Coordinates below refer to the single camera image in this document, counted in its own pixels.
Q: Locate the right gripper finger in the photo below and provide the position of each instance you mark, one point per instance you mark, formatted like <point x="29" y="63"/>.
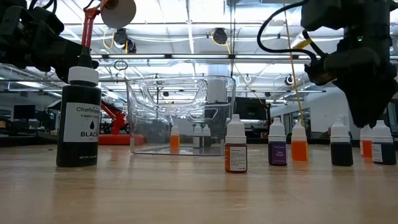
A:
<point x="370" y="93"/>

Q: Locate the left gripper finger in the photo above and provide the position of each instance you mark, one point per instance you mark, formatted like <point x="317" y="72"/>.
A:
<point x="53" y="49"/>
<point x="95" y="64"/>

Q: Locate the small orange food coloring bottle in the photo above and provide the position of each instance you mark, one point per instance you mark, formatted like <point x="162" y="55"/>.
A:
<point x="174" y="141"/>
<point x="366" y="148"/>
<point x="299" y="151"/>

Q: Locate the small dark bottle white label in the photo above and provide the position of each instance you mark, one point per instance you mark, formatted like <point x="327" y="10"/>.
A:
<point x="197" y="140"/>
<point x="384" y="152"/>

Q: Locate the large black food coloring bottle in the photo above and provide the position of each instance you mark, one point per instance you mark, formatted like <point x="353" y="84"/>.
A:
<point x="77" y="124"/>

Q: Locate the small dark food coloring bottle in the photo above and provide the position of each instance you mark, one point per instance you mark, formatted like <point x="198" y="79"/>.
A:
<point x="341" y="154"/>
<point x="206" y="140"/>

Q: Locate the clear plastic bin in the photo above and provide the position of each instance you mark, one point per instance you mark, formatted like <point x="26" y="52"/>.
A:
<point x="149" y="124"/>

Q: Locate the small purple food coloring bottle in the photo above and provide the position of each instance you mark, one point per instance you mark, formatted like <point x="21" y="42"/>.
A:
<point x="277" y="154"/>

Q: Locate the small brown food coloring bottle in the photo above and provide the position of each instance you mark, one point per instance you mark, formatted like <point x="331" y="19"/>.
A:
<point x="235" y="155"/>

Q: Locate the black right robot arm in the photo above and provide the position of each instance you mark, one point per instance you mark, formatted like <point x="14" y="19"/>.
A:
<point x="357" y="18"/>

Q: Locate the black monitor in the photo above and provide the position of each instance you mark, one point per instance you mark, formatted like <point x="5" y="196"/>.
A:
<point x="24" y="111"/>
<point x="252" y="109"/>

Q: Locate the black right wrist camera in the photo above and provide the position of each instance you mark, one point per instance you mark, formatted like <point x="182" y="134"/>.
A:
<point x="317" y="73"/>

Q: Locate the black aluminium table frame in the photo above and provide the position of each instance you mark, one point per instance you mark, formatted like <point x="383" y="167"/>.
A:
<point x="31" y="142"/>

